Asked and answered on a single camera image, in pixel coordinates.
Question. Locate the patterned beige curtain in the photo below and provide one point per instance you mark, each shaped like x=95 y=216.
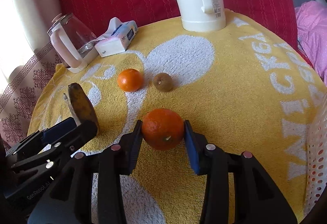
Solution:
x=20 y=86

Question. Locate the orange tangerine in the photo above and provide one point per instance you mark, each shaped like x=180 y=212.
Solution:
x=130 y=80
x=161 y=127

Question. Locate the brown kiwi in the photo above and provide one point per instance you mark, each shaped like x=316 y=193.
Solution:
x=163 y=82

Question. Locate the pink cloth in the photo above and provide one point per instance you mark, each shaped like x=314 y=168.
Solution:
x=314 y=30

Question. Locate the white tissue pack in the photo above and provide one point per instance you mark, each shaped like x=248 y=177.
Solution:
x=115 y=45

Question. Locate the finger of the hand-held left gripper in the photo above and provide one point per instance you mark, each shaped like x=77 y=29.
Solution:
x=61 y=128
x=86 y=133

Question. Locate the white perforated basket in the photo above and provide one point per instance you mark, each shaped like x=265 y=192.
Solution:
x=316 y=162

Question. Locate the overripe brown banana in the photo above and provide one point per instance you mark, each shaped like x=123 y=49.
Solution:
x=80 y=104

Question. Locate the yellow and white towel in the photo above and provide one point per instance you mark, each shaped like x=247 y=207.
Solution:
x=230 y=86

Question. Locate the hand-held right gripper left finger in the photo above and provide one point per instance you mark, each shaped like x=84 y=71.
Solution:
x=134 y=152

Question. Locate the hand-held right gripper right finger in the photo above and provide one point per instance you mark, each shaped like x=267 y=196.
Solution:
x=191 y=152

